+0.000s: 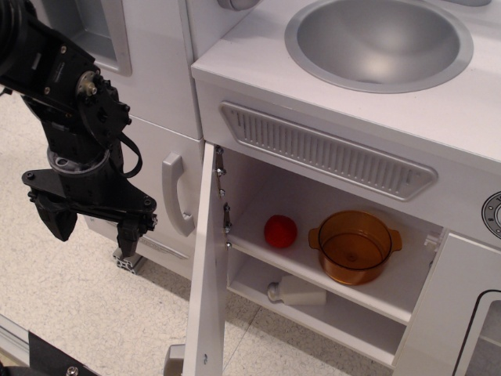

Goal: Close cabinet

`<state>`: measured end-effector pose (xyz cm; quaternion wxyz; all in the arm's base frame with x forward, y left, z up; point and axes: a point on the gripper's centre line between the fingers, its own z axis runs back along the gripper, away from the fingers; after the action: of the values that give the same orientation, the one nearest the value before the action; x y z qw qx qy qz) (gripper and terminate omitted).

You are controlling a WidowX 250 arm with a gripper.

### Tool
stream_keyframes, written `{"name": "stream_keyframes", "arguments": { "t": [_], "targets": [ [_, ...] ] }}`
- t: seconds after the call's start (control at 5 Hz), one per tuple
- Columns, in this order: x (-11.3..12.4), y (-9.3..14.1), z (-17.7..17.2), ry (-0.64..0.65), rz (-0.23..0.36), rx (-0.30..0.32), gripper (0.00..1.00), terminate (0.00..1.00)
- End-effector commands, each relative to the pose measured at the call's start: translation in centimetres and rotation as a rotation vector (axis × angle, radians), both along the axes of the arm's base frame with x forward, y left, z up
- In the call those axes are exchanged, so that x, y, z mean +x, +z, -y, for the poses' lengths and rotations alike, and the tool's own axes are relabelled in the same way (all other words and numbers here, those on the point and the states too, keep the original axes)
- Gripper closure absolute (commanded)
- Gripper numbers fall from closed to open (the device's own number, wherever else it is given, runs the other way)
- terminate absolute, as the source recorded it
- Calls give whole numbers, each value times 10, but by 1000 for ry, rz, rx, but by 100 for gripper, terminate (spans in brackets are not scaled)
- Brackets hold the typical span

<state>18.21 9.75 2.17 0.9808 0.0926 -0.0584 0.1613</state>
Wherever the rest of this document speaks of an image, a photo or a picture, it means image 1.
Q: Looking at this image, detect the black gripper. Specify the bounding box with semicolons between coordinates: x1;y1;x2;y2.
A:
22;150;157;258

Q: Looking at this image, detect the white cabinet door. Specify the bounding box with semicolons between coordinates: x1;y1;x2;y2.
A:
183;143;228;375

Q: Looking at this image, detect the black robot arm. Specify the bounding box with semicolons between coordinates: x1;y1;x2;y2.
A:
1;1;157;257

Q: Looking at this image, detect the white toy fridge cabinet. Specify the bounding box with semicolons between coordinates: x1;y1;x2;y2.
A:
34;1;224;278

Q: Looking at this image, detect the aluminium extrusion foot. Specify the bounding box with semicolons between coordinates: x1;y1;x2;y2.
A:
113;248;146;275

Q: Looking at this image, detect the lower metal door hinge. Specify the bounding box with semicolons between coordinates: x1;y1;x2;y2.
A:
223;203;232;249

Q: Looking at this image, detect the metal door hinge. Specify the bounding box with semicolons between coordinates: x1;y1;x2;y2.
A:
223;203;232;249
214;145;226;197

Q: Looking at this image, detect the upper metal door hinge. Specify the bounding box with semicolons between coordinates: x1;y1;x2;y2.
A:
214;145;226;197

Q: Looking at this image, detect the red toy ball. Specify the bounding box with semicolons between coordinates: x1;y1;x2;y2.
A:
264;215;297;248

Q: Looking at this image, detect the grey recessed dispenser panel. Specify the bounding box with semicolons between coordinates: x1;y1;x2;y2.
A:
70;0;132;77

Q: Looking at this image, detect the white toy bottle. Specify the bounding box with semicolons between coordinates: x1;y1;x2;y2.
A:
267;275;327;306

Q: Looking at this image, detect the amber transparent toy pot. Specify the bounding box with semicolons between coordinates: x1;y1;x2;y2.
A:
308;211;402;285

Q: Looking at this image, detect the white toy kitchen unit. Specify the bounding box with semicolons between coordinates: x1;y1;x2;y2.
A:
184;1;500;375

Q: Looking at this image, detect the grey vent grille panel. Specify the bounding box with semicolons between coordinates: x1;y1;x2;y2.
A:
219;101;438;201

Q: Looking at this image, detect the silver round sink bowl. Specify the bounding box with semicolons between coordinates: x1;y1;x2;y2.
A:
284;1;474;94

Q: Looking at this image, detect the white oven door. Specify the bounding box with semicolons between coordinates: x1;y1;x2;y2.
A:
394;233;500;375

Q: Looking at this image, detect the black round dial knob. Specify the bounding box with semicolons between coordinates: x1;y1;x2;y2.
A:
481;192;501;239

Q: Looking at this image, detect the grey fridge door handle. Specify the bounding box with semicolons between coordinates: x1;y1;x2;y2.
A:
161;152;195;237

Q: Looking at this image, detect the aluminium frame rail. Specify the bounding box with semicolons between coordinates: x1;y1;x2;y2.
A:
1;315;30;366

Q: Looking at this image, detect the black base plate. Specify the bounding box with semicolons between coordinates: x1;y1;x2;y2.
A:
0;331;103;376

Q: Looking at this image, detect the grey cabinet door handle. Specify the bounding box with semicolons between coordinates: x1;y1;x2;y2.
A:
164;344;186;376

